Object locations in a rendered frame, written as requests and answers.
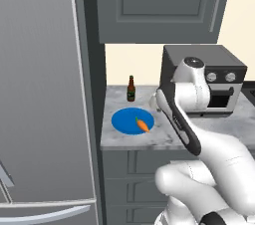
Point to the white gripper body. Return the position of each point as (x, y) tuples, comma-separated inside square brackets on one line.
[(153, 102)]

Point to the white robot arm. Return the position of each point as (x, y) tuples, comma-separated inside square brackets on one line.
[(219, 156)]

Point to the orange carrot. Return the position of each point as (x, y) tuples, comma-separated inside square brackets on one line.
[(143, 125)]

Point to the blue round plate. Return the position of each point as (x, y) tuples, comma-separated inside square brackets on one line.
[(126, 122)]

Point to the silver microwave knob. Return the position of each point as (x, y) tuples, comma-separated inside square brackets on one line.
[(230, 76), (211, 76)]

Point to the microwave oven door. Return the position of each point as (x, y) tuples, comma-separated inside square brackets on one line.
[(225, 100)]

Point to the dark grey microwave oven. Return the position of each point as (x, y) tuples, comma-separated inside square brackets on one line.
[(215, 57)]

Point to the brown glass bottle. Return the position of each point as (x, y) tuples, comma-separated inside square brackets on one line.
[(131, 91)]

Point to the grey drawer front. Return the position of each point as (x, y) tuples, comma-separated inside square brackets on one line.
[(146, 163), (132, 215), (132, 189)]

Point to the dark grey tall side panel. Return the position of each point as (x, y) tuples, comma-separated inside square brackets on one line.
[(94, 69)]

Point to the black hob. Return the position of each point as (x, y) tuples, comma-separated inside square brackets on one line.
[(250, 92)]

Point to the grey fridge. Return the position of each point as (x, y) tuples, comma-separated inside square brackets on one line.
[(40, 96)]

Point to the grey wall cupboard door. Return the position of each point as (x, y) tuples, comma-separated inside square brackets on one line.
[(159, 6)]

